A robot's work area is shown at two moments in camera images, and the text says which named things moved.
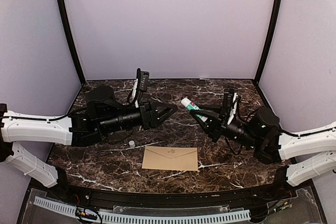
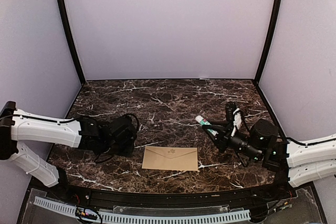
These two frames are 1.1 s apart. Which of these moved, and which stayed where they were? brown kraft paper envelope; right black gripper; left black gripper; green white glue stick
Moved: left black gripper; green white glue stick; right black gripper
Stayed: brown kraft paper envelope
